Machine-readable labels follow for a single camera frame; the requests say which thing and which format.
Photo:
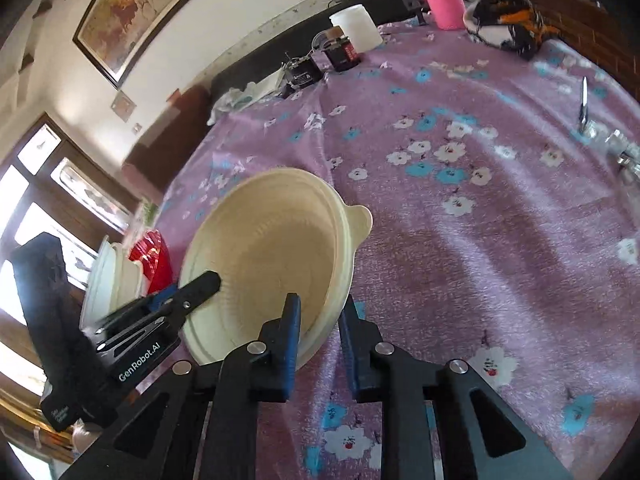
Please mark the white foam bowl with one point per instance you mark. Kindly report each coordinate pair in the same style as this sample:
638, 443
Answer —
100, 288
129, 281

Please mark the white plastic jar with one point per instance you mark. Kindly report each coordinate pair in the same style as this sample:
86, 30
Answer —
359, 28

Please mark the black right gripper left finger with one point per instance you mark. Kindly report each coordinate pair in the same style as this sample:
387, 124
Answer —
201, 424

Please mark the black servo box left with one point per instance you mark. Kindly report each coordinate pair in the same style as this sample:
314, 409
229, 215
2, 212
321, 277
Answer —
300, 73

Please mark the brown wooden cabinet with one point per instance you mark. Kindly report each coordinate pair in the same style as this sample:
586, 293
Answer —
593, 32

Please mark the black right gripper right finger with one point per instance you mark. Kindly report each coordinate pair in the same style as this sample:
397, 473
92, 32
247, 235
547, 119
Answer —
438, 421

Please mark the black servo box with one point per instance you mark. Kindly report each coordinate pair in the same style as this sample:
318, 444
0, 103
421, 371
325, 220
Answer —
300, 73
341, 54

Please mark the maroon armchair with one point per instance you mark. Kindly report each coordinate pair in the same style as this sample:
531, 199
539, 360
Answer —
165, 147

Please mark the black sofa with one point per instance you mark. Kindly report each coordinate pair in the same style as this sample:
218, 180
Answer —
293, 41

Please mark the framed wall painting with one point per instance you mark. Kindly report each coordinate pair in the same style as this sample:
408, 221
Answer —
113, 34

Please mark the white rag cloth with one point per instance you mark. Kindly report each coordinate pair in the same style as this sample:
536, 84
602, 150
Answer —
231, 101

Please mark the person's left hand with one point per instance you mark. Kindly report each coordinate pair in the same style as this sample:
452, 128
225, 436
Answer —
84, 434

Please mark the white paper bag green logo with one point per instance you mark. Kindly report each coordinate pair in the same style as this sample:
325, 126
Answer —
265, 87

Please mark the black servo box right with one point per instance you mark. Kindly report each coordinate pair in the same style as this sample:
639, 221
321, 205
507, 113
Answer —
341, 54

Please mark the large red scalloped plate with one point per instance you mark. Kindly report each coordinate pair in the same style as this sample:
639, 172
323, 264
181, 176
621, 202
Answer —
152, 252

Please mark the purple floral tablecloth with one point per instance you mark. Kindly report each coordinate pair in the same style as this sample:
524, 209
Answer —
500, 235

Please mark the beige plastic bowl with tab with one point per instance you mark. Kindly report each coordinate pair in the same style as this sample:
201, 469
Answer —
284, 230

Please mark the silver pen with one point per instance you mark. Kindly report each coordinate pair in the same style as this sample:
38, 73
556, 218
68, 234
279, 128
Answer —
583, 117

